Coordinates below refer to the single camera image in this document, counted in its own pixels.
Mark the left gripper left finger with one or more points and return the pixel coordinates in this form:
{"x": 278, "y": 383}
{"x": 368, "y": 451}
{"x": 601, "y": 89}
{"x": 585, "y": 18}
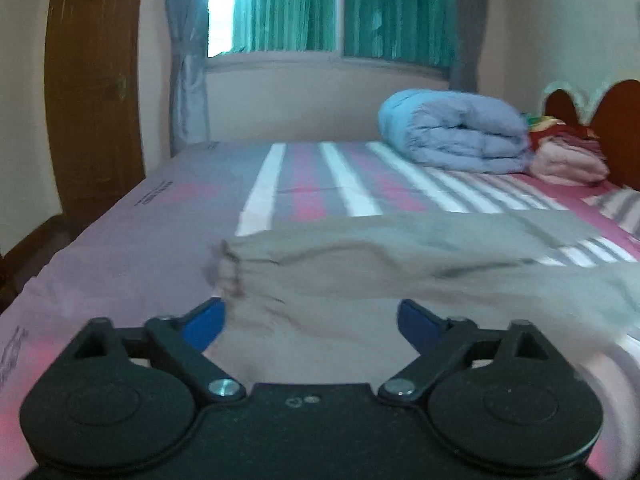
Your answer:
{"x": 123, "y": 398}

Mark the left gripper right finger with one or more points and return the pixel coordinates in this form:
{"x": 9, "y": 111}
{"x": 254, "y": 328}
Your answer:
{"x": 498, "y": 398}

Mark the grey fleece pants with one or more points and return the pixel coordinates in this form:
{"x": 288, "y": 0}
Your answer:
{"x": 316, "y": 303}

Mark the striped pink grey bedsheet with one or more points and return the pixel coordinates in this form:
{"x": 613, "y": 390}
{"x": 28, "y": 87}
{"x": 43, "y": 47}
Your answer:
{"x": 155, "y": 252}

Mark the striped pillow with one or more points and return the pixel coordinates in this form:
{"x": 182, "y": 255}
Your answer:
{"x": 622, "y": 206}

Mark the folded pink blanket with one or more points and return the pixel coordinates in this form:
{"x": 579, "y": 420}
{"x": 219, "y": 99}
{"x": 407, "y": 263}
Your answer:
{"x": 557, "y": 162}

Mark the red patterned folded blanket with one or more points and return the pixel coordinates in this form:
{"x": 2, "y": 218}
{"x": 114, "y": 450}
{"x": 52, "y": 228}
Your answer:
{"x": 548, "y": 128}

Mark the folded blue comforter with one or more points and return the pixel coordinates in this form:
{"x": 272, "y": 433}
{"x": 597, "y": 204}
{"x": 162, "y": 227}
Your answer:
{"x": 457, "y": 131}

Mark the red wooden headboard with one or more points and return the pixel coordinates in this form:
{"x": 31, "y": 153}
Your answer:
{"x": 612, "y": 114}

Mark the brown wooden door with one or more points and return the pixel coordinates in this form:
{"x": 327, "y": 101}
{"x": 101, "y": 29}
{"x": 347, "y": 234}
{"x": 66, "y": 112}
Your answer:
{"x": 91, "y": 92}

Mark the window with green awning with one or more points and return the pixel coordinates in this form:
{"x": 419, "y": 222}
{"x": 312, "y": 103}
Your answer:
{"x": 404, "y": 31}

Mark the grey right curtain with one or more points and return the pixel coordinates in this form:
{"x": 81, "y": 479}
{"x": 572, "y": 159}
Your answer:
{"x": 466, "y": 29}

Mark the grey curtain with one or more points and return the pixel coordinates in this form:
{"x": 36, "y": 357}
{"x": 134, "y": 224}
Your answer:
{"x": 466, "y": 29}
{"x": 188, "y": 102}

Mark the grey left curtain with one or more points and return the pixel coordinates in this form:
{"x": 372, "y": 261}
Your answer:
{"x": 188, "y": 102}

